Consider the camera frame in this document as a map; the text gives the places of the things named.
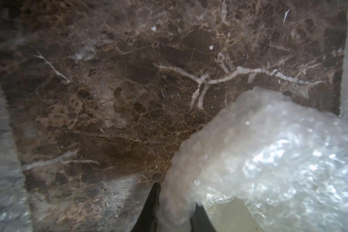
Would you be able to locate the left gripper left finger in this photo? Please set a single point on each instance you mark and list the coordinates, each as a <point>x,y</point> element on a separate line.
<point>147,221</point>

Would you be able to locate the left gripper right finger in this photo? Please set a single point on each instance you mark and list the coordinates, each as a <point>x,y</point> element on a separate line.
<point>200,221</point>

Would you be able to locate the cream white bowl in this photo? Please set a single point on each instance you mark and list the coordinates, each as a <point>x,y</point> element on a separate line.
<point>232,216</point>

